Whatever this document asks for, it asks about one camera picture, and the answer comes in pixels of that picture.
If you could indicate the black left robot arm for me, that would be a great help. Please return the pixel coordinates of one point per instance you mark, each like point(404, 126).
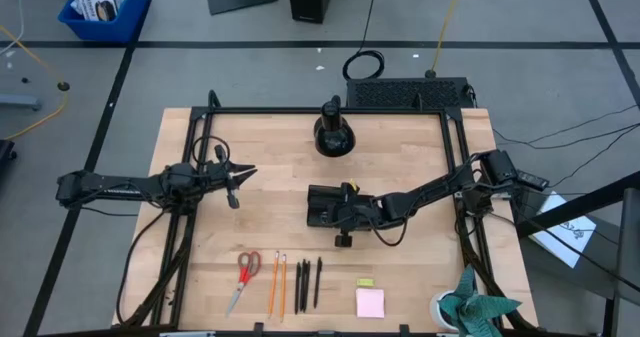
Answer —
point(115, 184)

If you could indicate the black floor object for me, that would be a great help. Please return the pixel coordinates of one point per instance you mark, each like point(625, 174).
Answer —
point(6, 152)

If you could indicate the white paper sheet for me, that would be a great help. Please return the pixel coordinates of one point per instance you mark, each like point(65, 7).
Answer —
point(565, 237)

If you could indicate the yellow tag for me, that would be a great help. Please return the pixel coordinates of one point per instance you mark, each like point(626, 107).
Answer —
point(353, 185)

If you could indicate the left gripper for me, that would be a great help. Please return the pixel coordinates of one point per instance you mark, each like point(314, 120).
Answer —
point(220, 174)

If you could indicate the green sticky note pad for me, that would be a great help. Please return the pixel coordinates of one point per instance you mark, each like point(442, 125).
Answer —
point(365, 282)

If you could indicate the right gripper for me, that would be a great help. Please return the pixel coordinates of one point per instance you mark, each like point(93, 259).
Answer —
point(362, 209)

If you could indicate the dark metal desk frame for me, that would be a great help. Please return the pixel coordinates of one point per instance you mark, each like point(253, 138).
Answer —
point(627, 257)

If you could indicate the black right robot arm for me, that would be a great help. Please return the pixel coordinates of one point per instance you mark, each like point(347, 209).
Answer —
point(430, 189)

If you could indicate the black mesh desk organizer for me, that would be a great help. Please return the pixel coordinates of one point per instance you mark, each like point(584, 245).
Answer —
point(315, 197)

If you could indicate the white plant pot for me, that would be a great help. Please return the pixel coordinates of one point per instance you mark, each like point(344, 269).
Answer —
point(436, 309)

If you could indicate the green potted plant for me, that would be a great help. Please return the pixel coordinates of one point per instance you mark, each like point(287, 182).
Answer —
point(472, 307)

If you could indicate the blue plastic bin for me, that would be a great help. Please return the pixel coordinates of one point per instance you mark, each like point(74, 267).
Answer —
point(115, 29)

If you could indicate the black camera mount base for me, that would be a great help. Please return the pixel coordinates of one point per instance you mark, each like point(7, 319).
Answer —
point(332, 137)

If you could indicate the black power brick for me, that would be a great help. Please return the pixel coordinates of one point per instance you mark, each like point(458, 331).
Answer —
point(532, 179)

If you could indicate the pink sticky note pad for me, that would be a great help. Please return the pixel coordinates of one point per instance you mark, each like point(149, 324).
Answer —
point(370, 303)

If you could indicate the black computer tower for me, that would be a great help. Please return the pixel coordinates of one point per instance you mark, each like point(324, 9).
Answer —
point(407, 93)

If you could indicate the grey table foot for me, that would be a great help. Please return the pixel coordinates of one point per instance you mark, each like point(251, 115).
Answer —
point(20, 102)

